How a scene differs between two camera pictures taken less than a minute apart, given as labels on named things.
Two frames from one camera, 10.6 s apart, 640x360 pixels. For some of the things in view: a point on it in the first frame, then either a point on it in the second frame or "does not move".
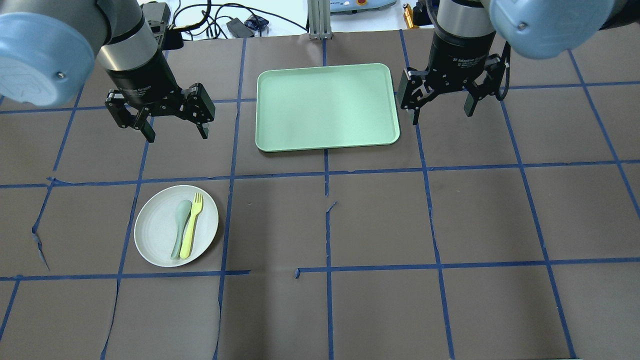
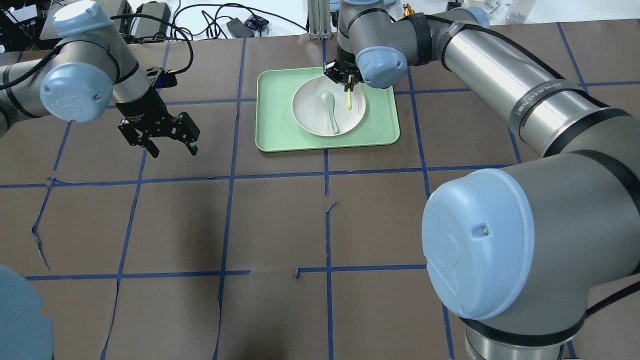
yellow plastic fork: [197, 204] to [349, 99]
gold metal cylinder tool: [408, 15] does not move
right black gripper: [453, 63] to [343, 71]
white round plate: [155, 226] to [310, 112]
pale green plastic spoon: [182, 208] to [327, 99]
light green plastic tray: [325, 107] does not move
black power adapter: [239, 29] does not move
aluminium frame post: [319, 20] does not move
